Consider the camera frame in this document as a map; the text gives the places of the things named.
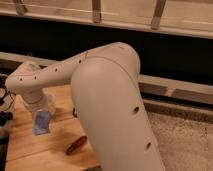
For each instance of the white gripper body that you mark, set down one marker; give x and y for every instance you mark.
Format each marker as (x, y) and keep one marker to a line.
(46, 103)

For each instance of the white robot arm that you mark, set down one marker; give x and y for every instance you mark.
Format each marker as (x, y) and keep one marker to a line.
(106, 95)

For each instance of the wooden table board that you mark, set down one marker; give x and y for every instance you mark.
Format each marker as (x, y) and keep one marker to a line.
(47, 152)

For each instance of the brown wooden stick object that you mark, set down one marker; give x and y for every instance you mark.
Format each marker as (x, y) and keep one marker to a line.
(77, 144)

